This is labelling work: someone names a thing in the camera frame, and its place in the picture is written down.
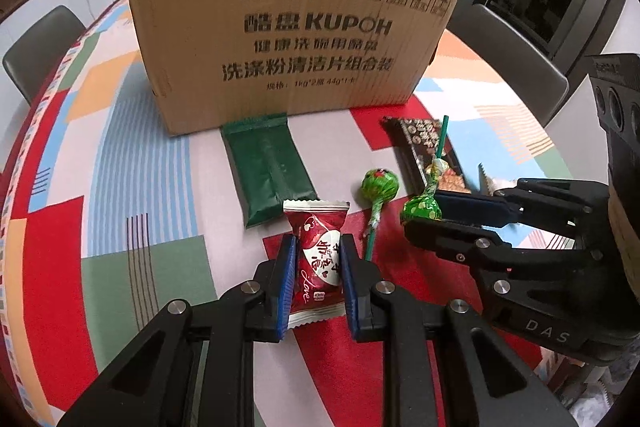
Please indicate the green lollipop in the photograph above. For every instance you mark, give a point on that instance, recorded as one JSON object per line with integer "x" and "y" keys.
{"x": 421, "y": 209}
{"x": 380, "y": 182}

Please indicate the dark green snack packet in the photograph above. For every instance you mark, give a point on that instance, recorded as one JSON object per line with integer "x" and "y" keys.
{"x": 270, "y": 167}

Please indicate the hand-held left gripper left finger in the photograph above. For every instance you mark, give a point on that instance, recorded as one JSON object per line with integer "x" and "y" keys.
{"x": 286, "y": 289}

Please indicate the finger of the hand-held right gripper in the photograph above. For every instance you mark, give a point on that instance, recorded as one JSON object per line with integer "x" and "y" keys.
{"x": 450, "y": 239}
{"x": 472, "y": 209}

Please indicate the black food print packet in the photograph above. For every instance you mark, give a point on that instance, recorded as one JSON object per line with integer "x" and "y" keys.
{"x": 415, "y": 137}

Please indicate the red heart candy packet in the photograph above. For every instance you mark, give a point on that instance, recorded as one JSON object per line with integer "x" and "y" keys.
{"x": 317, "y": 257}

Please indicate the brown cardboard box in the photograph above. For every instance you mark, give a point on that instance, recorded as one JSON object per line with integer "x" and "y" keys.
{"x": 280, "y": 32}

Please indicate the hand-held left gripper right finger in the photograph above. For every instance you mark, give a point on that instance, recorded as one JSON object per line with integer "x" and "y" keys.
{"x": 348, "y": 289}

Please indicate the grey dining chair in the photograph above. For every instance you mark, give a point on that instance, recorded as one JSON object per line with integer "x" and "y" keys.
{"x": 40, "y": 47}
{"x": 510, "y": 57}

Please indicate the small white snack packet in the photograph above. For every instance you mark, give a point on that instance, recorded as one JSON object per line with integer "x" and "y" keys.
{"x": 487, "y": 182}

